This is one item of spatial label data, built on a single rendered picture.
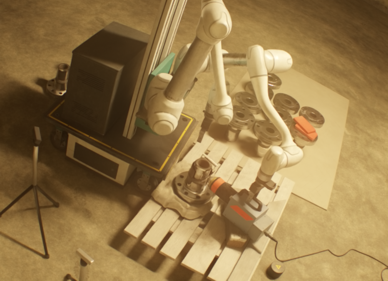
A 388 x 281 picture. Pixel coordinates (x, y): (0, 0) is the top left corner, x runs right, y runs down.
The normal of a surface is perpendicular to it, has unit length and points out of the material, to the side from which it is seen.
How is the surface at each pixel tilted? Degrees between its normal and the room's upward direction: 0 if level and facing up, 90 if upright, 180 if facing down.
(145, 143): 0
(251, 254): 0
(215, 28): 84
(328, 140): 0
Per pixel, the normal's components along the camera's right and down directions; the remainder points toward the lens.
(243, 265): 0.29, -0.75
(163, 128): 0.04, 0.71
